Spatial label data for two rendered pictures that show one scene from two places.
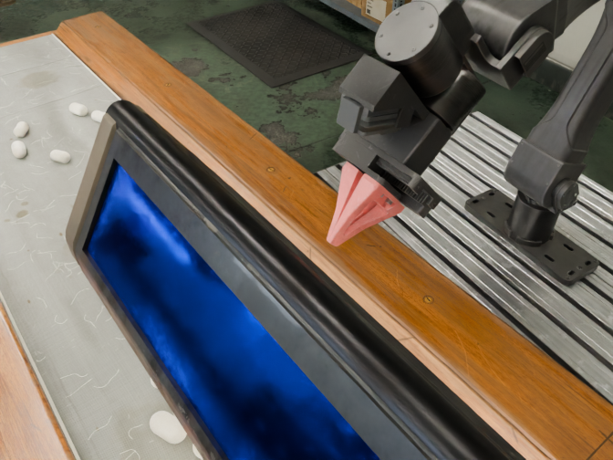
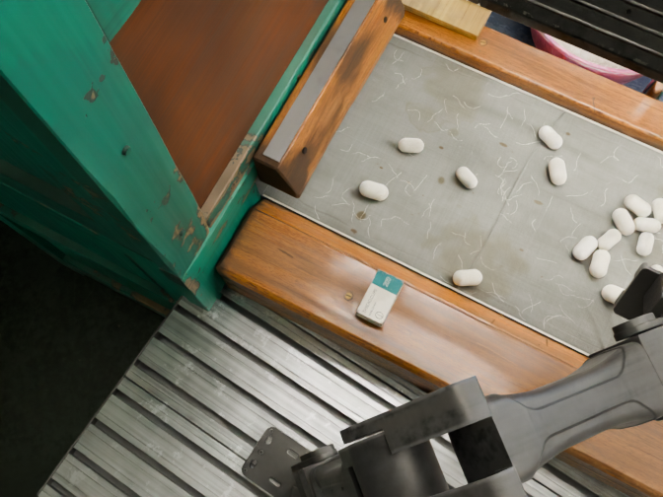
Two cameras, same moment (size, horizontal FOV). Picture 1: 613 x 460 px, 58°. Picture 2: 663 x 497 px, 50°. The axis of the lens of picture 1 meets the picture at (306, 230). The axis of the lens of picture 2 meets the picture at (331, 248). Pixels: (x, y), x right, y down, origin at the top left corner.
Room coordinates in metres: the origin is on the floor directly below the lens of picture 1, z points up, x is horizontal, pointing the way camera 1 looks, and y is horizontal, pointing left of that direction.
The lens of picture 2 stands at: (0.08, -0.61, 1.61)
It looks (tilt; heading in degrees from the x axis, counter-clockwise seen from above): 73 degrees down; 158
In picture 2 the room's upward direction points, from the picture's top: 3 degrees counter-clockwise
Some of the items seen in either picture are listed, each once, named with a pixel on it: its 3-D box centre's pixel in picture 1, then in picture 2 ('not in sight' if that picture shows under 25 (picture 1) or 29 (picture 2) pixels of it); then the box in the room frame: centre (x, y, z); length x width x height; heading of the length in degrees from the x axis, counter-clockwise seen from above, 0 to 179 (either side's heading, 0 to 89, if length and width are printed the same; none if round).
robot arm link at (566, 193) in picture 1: (544, 182); not in sight; (0.59, -0.32, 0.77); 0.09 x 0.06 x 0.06; 32
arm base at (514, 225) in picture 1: (534, 214); not in sight; (0.60, -0.33, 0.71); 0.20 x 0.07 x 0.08; 32
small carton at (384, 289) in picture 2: not in sight; (380, 298); (-0.08, -0.48, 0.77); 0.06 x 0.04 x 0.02; 128
